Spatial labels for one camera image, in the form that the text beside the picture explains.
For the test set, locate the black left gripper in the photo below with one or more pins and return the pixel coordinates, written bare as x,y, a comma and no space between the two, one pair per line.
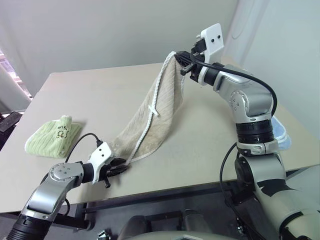
106,172

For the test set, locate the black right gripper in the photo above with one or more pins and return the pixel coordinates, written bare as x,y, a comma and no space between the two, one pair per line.
194,71

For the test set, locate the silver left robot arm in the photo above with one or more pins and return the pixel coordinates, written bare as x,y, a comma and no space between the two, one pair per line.
42,195

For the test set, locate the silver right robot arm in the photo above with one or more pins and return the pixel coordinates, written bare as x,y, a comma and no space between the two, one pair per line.
252,100

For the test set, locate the green folded towel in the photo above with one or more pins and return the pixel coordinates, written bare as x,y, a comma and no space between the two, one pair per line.
47,141

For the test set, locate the blue towel with white trim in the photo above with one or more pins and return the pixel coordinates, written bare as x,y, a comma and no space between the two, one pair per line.
282,135

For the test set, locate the grey robot body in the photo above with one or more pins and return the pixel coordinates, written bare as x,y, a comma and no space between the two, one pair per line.
170,236

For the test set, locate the black object beside table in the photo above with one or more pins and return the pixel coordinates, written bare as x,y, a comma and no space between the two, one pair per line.
7,121

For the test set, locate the white window blinds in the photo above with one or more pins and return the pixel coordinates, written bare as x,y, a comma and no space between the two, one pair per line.
10,72

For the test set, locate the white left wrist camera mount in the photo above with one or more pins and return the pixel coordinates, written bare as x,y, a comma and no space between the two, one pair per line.
101,153

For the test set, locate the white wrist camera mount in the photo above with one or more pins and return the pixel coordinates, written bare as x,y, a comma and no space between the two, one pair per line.
101,153
213,40

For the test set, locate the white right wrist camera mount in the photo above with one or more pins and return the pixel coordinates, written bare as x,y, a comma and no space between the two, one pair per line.
213,40

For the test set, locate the black table frame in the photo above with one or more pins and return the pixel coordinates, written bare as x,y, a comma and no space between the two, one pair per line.
150,200

